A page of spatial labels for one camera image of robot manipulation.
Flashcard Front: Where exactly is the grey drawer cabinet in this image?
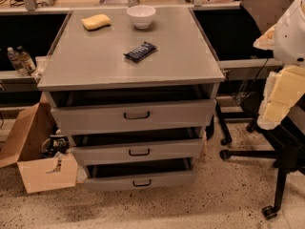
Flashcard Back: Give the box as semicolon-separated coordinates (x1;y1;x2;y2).
36;5;226;137

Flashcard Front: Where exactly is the clear plastic water bottle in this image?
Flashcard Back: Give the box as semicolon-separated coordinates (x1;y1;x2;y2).
7;47;28;76

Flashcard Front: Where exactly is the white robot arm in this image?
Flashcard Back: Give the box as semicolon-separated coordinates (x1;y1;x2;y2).
274;0;305;67

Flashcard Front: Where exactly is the grey bottom drawer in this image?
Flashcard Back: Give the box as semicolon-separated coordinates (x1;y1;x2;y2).
84;157;196;192

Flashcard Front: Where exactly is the grey drawer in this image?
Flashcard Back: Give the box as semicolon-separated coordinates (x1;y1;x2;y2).
51;85;215;135
72;128;204;166
84;157;196;192

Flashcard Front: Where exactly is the yellow sponge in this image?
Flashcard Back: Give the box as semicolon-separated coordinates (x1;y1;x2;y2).
82;14;112;31

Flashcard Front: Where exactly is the black office chair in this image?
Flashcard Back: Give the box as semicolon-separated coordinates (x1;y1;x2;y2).
215;0;305;220

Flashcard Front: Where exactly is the grey middle drawer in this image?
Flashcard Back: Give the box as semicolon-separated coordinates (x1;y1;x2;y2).
72;128;204;166

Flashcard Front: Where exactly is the grey top drawer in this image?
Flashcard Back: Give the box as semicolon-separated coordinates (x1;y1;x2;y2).
51;85;215;135

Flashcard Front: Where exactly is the open cardboard box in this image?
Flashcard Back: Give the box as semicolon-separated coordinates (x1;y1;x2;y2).
0;95;78;194

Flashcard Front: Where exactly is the brown plastic bottle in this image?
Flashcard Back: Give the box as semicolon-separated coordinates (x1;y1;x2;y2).
17;46;36;73

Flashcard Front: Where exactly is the black device in box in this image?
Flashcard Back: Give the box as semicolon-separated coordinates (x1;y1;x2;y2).
41;135;70;158

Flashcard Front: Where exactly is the white bowl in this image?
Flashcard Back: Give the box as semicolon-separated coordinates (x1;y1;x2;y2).
127;5;156;29

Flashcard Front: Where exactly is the dark blue snack packet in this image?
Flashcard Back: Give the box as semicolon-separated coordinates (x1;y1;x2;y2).
124;41;157;63

